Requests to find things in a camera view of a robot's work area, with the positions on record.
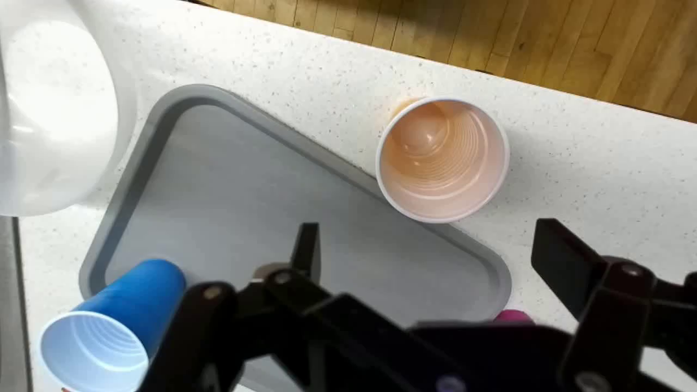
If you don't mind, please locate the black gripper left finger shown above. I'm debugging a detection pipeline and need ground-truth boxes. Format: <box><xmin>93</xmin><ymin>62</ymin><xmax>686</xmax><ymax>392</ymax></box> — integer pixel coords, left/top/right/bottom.
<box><xmin>138</xmin><ymin>220</ymin><xmax>453</xmax><ymax>392</ymax></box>

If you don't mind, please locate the clear plastic bowl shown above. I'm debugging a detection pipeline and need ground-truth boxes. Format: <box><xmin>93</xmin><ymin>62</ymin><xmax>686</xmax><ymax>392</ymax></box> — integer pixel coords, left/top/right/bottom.
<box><xmin>0</xmin><ymin>0</ymin><xmax>140</xmax><ymax>219</ymax></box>

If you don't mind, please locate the grey plastic tray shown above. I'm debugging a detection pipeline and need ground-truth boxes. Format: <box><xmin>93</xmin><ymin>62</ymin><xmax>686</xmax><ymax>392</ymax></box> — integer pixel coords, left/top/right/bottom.
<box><xmin>77</xmin><ymin>82</ymin><xmax>515</xmax><ymax>392</ymax></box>

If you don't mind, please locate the blue plastic cup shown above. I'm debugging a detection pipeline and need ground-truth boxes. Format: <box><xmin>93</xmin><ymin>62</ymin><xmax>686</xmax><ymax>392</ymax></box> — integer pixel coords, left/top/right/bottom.
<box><xmin>37</xmin><ymin>257</ymin><xmax>189</xmax><ymax>392</ymax></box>

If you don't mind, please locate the purple plastic cup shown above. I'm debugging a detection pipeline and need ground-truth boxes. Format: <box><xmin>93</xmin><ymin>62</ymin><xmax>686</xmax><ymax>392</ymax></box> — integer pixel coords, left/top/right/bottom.
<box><xmin>492</xmin><ymin>308</ymin><xmax>537</xmax><ymax>326</ymax></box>

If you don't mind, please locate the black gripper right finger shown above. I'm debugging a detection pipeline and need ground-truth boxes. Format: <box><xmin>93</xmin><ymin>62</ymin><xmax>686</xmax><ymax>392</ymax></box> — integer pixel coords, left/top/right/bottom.
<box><xmin>530</xmin><ymin>216</ymin><xmax>697</xmax><ymax>392</ymax></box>

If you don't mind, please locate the orange plastic cup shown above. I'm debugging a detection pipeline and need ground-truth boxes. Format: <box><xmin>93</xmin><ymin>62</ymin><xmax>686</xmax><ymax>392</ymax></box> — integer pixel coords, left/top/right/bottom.
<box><xmin>376</xmin><ymin>97</ymin><xmax>512</xmax><ymax>224</ymax></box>

